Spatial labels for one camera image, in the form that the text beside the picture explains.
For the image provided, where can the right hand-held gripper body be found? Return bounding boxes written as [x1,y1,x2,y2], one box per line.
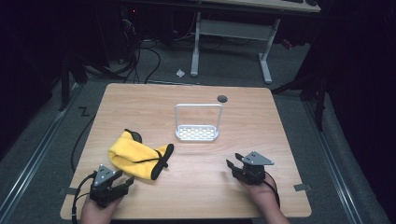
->
[233,150,276,187]

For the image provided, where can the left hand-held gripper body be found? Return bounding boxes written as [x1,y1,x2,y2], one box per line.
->
[89,163,125,209]

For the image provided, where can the yellow towel with black edge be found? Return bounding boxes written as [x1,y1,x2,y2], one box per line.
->
[107,128,176,181]

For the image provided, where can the person's right hand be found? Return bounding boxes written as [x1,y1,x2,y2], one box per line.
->
[240,177,278,216]

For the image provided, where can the person's left hand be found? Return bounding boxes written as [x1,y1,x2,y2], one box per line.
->
[79,194,124,224]

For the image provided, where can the grey tape strip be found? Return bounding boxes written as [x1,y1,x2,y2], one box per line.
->
[58,187,82,197]
[292,183,313,192]

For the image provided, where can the white towel rack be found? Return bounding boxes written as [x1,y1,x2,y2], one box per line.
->
[174,103,224,143]

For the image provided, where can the black metal stand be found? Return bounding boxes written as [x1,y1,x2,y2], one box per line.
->
[270,69,329,133]
[57,52,90,113]

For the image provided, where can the white desk with metal legs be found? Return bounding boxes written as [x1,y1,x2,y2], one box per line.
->
[124,0,322,86]

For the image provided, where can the dark computer tower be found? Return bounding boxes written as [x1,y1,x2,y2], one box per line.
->
[118,5,142,63]

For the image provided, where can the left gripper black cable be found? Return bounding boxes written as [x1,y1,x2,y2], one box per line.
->
[70,172,98,224]

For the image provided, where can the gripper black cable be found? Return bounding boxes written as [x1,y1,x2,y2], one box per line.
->
[262,171,281,209]
[70,172,98,224]

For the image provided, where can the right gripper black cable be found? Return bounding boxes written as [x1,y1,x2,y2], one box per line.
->
[262,171,281,209]

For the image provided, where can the black floor cable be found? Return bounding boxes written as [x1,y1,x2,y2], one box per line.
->
[70,114,97,174]

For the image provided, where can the metal floor rail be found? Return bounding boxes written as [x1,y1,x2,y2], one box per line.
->
[302,100,364,224]
[0,83,84,220]

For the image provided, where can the bundle of black floor cables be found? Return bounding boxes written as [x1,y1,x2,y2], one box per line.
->
[83,36,163,85]

